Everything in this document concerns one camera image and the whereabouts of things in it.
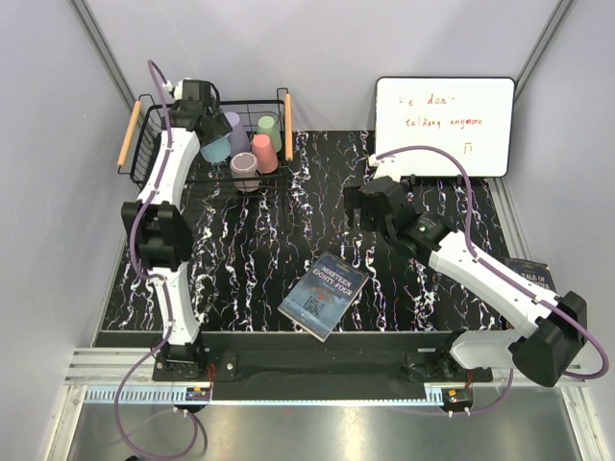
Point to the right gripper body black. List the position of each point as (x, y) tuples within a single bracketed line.
[(372, 223)]

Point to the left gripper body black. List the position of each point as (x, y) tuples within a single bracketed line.
[(218, 125)]

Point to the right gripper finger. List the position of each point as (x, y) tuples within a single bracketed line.
[(353, 219), (352, 196)]

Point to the light blue mug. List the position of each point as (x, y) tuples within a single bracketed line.
[(217, 151)]

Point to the pink ceramic mug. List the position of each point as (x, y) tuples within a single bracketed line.
[(244, 170)]

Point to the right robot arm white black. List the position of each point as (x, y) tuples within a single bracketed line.
[(548, 330)]

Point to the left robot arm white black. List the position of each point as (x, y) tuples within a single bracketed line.
[(160, 240)]

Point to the purple plastic cup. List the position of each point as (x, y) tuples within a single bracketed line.
[(238, 138)]

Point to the pink plastic cup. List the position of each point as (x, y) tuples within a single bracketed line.
[(263, 149)]

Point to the green plastic cup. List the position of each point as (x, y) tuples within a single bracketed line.
[(268, 125)]

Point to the Nineteen Eighty-Four book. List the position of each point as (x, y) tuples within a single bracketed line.
[(317, 302)]

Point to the black marble pattern mat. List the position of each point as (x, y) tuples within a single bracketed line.
[(248, 252)]

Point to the Tale of Two Cities book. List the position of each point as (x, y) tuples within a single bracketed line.
[(536, 272)]

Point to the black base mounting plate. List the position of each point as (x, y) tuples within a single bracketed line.
[(234, 357)]

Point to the black wire dish rack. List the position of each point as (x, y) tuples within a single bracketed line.
[(141, 141)]

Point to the white whiteboard black frame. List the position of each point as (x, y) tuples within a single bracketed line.
[(470, 118)]

